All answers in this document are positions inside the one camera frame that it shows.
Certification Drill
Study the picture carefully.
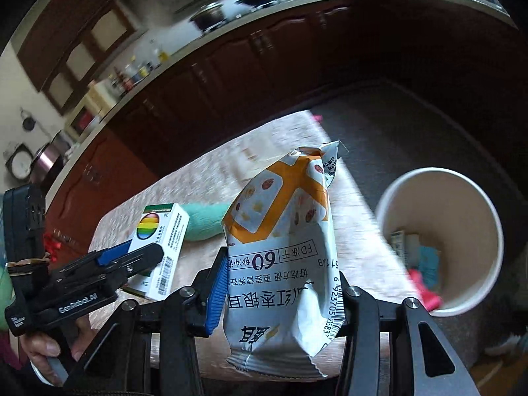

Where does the orange white snack bag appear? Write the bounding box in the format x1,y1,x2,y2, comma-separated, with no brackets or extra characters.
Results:
222,141,346,380

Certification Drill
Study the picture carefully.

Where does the white rainbow medicine box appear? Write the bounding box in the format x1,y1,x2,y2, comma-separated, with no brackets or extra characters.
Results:
119,202,191,302

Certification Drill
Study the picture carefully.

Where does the white trash bucket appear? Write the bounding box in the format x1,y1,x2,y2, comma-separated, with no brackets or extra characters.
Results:
375,167,504,317

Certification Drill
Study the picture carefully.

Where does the kitchen scale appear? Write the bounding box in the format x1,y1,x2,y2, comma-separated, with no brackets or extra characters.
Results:
5,144,34,182

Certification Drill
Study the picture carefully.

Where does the person's left hand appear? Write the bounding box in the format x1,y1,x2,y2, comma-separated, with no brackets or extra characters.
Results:
18,314,99,386

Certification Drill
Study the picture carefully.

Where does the red tassel decoration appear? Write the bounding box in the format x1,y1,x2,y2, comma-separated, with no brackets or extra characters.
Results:
43,232,62,263

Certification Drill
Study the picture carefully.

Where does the green towel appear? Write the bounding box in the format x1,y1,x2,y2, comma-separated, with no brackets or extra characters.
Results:
181,203,229,242

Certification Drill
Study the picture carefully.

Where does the rice cooker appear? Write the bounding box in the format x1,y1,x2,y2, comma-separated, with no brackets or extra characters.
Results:
30,130,73,184

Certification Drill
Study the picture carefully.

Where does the beige embroidered tablecloth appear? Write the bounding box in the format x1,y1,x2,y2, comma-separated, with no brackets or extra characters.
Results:
89,110,420,383

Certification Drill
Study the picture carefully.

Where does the cream microwave oven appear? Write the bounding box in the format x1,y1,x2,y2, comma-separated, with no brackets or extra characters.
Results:
64,80,118,143

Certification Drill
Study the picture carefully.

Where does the yellow oil bottle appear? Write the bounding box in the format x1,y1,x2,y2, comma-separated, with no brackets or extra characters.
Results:
151,40,169,64

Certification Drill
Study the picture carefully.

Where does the dark cooking pot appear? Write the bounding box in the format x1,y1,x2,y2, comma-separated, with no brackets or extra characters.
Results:
189,2,226,33

